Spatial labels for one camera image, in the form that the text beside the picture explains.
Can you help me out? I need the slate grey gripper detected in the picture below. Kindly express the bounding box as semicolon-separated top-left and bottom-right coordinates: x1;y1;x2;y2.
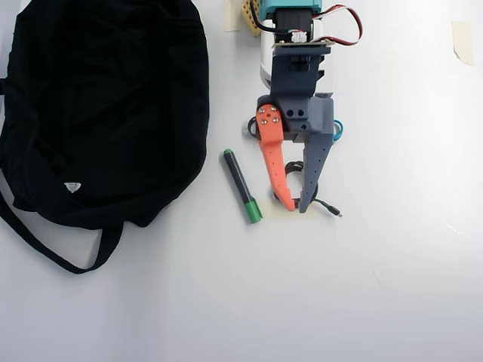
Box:
255;45;336;214

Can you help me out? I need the black usb cable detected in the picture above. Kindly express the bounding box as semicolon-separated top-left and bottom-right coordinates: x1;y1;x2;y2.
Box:
272;161;344;219

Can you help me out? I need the black fabric bag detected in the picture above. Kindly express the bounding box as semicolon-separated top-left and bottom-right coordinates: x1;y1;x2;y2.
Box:
0;0;211;275

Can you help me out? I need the green capped black marker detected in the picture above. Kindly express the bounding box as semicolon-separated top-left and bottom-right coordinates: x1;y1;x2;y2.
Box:
220;148;264;225

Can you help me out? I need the wide beige masking tape piece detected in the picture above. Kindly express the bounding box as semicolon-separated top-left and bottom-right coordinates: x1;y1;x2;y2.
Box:
263;197;316;223

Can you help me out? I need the narrow beige masking tape strip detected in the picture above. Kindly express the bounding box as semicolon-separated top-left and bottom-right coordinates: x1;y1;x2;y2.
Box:
225;0;243;32

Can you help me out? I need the torn beige masking tape piece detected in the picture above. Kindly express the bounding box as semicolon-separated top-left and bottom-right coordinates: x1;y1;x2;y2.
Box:
451;19;475;67

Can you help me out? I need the black ring strap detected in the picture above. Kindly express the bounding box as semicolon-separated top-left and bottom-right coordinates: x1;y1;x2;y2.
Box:
246;115;262;140

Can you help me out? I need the camera circuit board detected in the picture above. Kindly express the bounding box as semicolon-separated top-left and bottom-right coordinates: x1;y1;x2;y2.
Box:
270;39;336;50

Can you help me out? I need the thin black camera cable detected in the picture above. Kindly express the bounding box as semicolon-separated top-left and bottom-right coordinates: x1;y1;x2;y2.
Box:
247;11;275;31

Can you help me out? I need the yellow perforated base plate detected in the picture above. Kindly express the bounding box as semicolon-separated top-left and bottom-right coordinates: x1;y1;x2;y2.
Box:
239;0;266;38

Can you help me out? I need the red white black servo wire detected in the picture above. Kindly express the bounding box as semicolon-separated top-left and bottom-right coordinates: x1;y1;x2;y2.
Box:
309;3;365;48

